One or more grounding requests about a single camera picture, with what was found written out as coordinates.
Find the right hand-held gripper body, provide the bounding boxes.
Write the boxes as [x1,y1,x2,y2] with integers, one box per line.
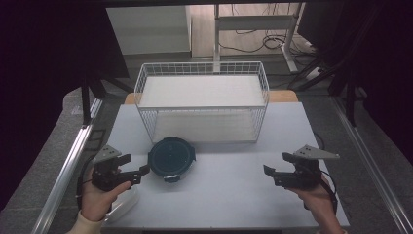
[274,144,341,191]

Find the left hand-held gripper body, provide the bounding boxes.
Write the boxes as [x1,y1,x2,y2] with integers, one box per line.
[91,144,134,192]

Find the round container with dark lid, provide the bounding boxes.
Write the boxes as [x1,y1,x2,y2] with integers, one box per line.
[147,136,198,184]

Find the clear rectangular lidded container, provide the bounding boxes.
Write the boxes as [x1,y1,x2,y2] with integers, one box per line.
[104,185,140,223]

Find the white wire two-tier rack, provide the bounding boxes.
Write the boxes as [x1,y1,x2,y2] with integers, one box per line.
[133,60,271,145]

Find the person's left hand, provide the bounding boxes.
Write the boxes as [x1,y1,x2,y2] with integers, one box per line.
[80,167,132,222]

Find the person's right hand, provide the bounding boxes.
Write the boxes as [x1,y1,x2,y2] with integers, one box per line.
[286,174,343,228]

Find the wooden table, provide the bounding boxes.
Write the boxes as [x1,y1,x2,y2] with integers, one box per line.
[124,90,300,105]

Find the black metal stand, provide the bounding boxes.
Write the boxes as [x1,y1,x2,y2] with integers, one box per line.
[293,62,369,129]
[80,72,134,127]

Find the white cabinet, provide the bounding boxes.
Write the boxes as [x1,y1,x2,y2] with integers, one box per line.
[105,5,193,57]

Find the left hand-held gripper black cable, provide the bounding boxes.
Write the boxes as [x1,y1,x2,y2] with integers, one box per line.
[75,155,98,211]

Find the hand-held gripper black cable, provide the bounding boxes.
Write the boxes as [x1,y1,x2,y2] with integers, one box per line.
[75,155,98,211]
[303,169,339,215]

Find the right hand-held gripper black cable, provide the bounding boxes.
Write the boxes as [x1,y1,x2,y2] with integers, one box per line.
[303,169,339,215]

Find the thin black cable loop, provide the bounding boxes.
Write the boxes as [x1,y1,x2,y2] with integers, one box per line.
[312,131,326,152]

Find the aluminium rail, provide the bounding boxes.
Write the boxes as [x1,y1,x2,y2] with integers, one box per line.
[30,97,104,234]
[330,96,413,234]

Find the black floor cables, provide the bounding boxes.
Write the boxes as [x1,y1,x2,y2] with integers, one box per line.
[217,3,320,58]

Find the white metal desk frame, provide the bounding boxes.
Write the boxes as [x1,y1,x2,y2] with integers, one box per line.
[212,3,305,73]

